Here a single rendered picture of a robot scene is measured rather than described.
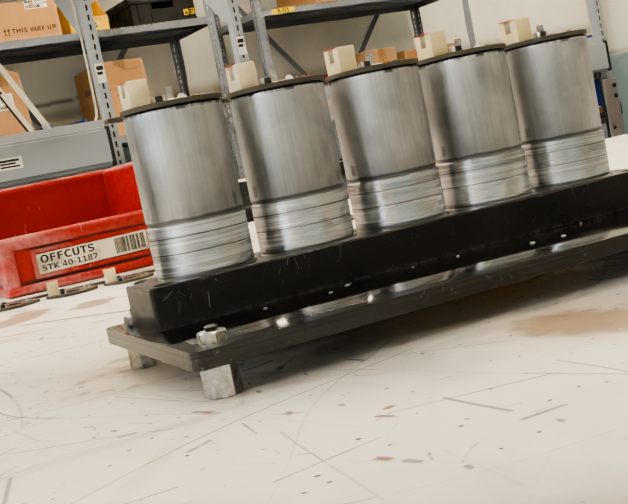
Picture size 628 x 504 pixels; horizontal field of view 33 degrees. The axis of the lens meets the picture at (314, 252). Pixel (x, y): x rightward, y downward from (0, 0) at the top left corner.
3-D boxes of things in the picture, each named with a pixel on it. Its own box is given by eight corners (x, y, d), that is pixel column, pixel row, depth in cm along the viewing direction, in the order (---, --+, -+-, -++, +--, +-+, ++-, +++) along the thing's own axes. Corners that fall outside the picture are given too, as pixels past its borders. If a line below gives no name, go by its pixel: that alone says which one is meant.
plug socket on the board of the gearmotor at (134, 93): (162, 104, 25) (156, 76, 25) (127, 110, 25) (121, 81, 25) (153, 108, 26) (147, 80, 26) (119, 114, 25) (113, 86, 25)
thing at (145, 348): (603, 235, 33) (596, 199, 33) (791, 232, 27) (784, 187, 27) (113, 369, 27) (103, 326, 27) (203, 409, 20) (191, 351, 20)
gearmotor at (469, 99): (555, 222, 29) (521, 35, 28) (481, 241, 28) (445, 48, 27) (503, 224, 31) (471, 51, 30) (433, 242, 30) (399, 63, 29)
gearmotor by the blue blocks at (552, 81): (634, 201, 30) (603, 21, 29) (566, 219, 29) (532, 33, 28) (578, 204, 32) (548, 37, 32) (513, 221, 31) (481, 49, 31)
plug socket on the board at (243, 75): (269, 85, 26) (263, 58, 26) (237, 91, 26) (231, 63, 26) (257, 90, 27) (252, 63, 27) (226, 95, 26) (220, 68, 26)
